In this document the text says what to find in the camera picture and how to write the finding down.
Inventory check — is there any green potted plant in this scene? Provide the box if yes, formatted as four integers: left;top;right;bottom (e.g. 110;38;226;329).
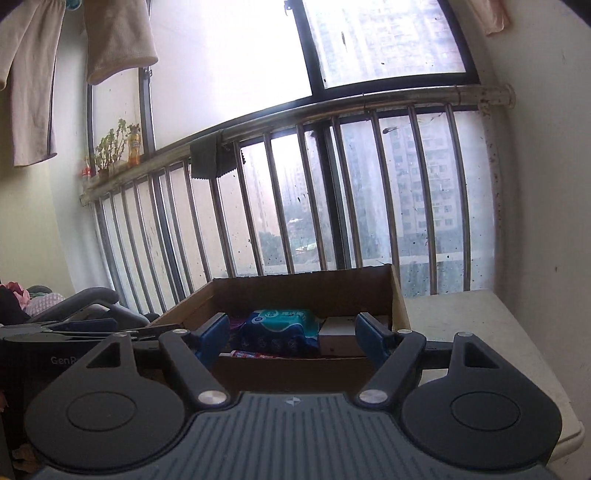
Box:
94;119;139;179

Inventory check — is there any metal window railing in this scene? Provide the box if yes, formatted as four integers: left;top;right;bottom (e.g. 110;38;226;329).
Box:
81;83;516;320

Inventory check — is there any peach hanging shirt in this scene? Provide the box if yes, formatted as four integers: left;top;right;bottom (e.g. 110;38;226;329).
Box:
464;0;511;36

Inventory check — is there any brown cardboard box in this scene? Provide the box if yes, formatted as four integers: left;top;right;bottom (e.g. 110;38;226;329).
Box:
148;264;411;394

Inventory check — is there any blue wet wipes packet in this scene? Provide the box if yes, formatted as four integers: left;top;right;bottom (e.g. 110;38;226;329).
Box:
240;308;322;357

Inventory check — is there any pink cloth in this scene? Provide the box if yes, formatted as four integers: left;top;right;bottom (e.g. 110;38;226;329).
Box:
0;281;31;320

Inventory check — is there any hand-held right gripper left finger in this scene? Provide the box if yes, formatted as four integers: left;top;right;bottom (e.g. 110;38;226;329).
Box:
88;313;232;409

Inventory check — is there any beige hanging garment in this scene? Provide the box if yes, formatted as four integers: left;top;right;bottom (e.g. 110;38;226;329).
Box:
0;0;68;168

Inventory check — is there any dark cloth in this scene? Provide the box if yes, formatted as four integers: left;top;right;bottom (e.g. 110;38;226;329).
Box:
190;130;236;180

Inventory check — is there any beige hanging towel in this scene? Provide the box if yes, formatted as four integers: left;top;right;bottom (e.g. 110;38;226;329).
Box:
83;0;160;86

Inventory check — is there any orange drink bottle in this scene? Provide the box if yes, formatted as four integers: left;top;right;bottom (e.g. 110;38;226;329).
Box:
127;129;143;167

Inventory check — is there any black window frame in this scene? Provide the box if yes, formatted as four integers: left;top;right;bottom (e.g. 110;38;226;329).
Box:
86;0;482;158

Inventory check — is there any small white box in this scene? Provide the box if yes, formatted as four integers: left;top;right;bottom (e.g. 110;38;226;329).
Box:
318;315;391;357

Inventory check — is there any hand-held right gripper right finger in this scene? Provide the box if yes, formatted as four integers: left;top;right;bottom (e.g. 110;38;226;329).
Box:
355;312;501;409

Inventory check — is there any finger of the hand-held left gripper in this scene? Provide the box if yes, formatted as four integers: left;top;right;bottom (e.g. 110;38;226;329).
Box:
131;323;186;342
46;316;149;334

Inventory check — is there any toothpaste tube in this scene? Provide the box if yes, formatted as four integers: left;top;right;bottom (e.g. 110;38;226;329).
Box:
219;350;279;360

